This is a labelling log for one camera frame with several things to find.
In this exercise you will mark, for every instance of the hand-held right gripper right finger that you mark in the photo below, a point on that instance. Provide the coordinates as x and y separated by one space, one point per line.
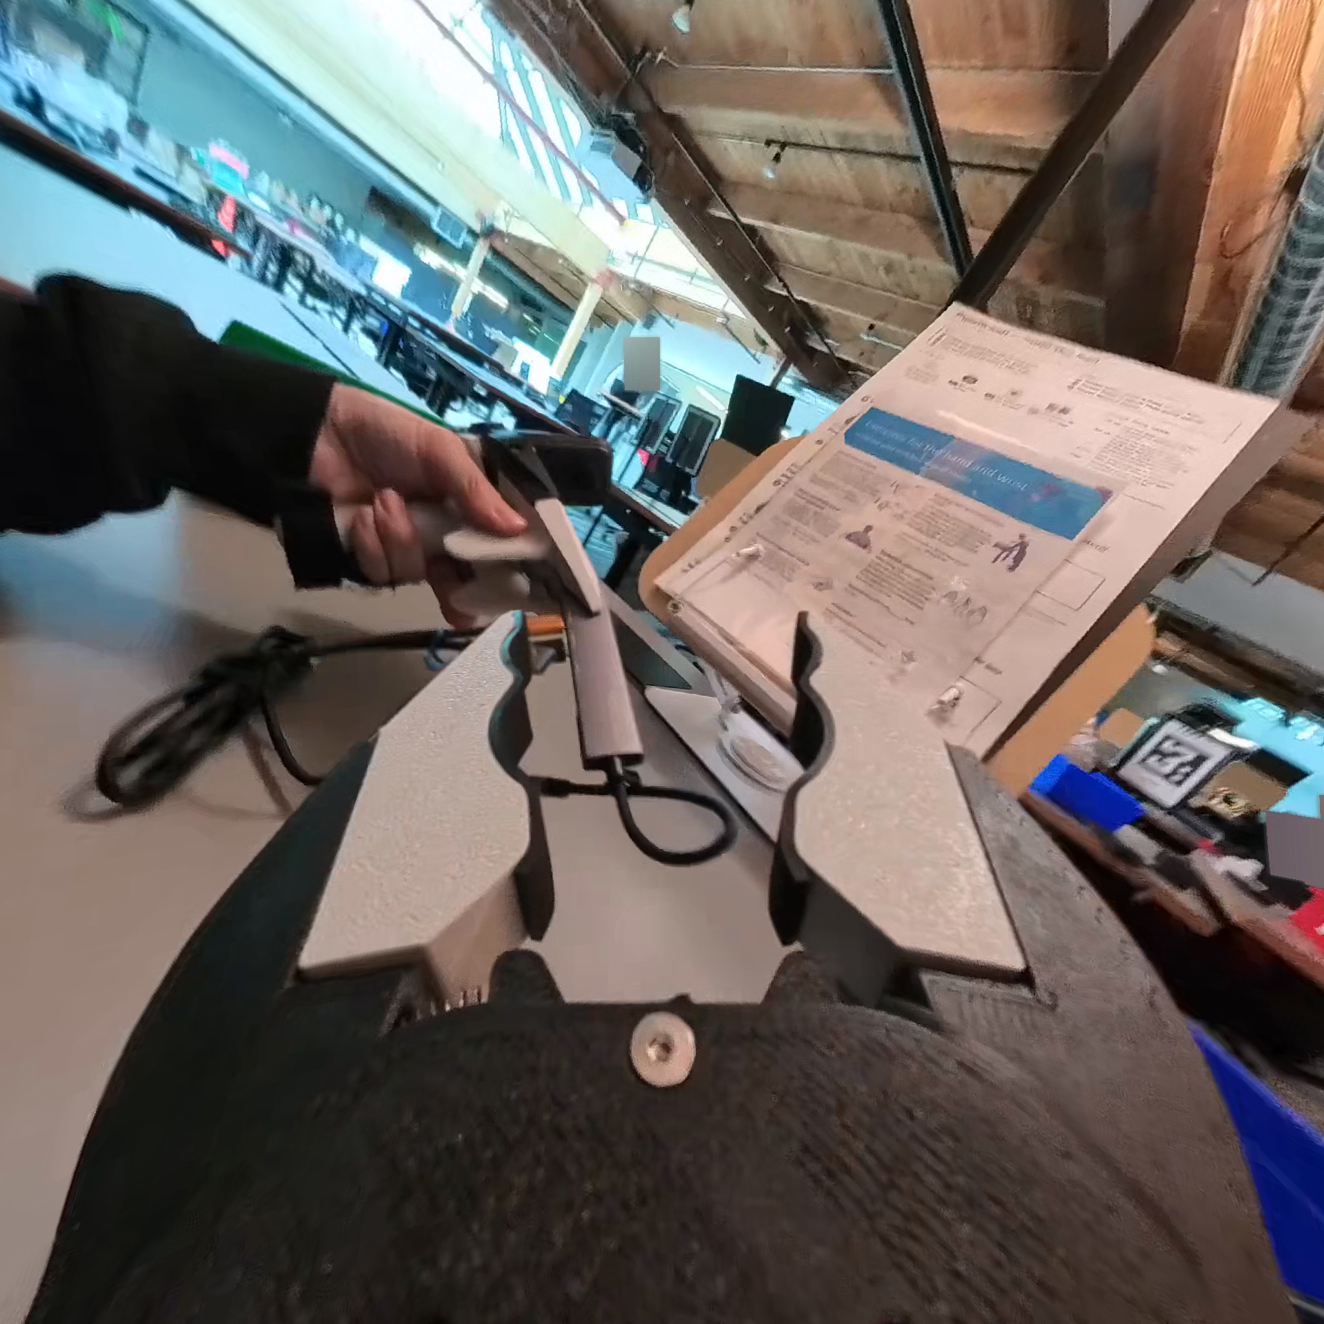
897 849

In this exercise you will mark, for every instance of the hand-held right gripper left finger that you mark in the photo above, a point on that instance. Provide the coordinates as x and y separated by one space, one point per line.
434 830

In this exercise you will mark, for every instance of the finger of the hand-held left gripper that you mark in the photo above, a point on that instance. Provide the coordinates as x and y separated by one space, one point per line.
569 559
497 545

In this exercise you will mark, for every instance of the grey USB hub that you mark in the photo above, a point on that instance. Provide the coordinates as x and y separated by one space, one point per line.
605 716

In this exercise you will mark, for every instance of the large blue storage bin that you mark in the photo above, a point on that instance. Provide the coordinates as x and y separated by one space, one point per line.
1274 1157

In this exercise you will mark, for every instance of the person's left forearm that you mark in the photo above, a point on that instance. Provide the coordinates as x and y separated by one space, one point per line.
155 413

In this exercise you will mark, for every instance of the wooden background desk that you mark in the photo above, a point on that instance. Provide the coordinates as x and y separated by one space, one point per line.
1171 880

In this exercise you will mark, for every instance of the grey desk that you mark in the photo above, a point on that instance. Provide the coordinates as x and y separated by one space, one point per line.
123 933

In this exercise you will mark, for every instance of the person's left hand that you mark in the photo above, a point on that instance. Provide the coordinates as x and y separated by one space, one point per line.
401 454

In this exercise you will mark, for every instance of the small blue storage bin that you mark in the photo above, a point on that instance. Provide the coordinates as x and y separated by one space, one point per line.
1084 790

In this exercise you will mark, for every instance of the black monitor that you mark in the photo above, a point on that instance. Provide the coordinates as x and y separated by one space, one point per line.
756 413

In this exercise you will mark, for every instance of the black white marker tag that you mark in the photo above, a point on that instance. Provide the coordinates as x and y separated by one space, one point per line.
1181 759

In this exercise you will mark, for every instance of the green storage bin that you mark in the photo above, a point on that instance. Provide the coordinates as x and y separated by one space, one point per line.
268 346

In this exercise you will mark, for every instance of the white document stand with papers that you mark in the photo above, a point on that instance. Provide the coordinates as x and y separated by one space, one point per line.
933 515

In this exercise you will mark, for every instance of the ribbed metal duct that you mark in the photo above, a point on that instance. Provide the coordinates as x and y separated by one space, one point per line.
1289 280

